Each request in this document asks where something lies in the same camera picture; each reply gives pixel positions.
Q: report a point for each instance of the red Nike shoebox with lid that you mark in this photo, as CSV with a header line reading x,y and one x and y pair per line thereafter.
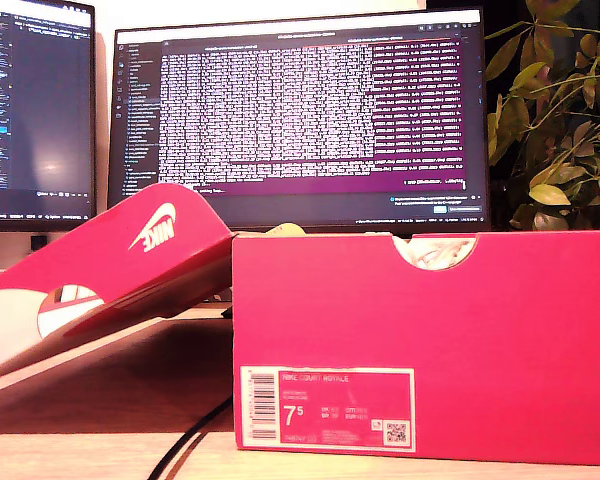
x,y
430,325

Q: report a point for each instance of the wide monitor with terminal text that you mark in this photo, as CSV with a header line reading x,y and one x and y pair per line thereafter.
x,y
305,125

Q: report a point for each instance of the white wrapping paper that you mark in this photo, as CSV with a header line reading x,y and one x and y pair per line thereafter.
x,y
435,255

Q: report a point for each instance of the green leafy houseplant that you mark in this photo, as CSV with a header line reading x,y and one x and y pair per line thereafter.
x,y
550,195

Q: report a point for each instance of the small black cube device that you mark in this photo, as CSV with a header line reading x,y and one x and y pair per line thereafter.
x,y
38,242

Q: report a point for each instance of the dark code editor monitor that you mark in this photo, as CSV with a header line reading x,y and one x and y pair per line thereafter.
x,y
40,100

